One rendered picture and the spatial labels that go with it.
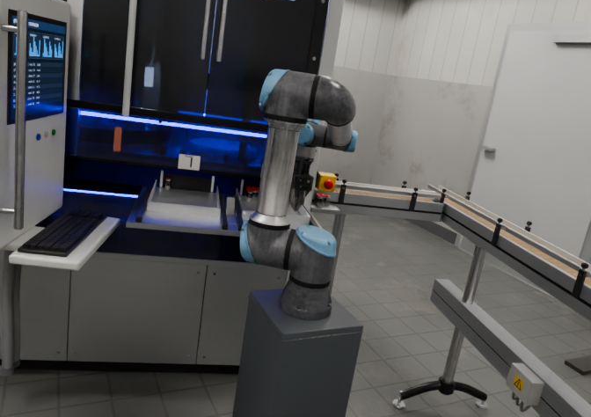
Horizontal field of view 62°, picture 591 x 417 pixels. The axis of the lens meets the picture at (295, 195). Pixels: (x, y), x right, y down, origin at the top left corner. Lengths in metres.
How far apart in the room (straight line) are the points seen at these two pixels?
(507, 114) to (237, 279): 3.34
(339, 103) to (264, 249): 0.44
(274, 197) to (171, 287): 1.01
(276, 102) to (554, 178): 3.51
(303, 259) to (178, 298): 1.02
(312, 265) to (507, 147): 3.70
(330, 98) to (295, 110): 0.10
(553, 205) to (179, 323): 3.25
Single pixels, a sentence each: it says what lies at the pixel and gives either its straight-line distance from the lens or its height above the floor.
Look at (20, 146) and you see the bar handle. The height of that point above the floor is 1.12.
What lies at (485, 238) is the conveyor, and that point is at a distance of 2.20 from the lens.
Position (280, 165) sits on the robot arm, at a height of 1.19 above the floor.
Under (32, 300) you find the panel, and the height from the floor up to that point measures 0.37.
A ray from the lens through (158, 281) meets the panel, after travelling 2.22.
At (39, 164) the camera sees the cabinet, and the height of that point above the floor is 1.01.
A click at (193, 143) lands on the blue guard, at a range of 2.03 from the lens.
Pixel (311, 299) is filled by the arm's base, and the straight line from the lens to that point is 1.37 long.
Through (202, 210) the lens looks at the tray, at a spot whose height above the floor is 0.90.
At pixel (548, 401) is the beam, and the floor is 0.50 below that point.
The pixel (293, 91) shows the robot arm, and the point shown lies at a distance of 1.28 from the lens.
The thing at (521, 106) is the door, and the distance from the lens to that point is 4.82.
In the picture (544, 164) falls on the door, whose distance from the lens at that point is 4.61.
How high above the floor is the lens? 1.43
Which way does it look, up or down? 14 degrees down
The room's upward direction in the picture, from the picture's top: 9 degrees clockwise
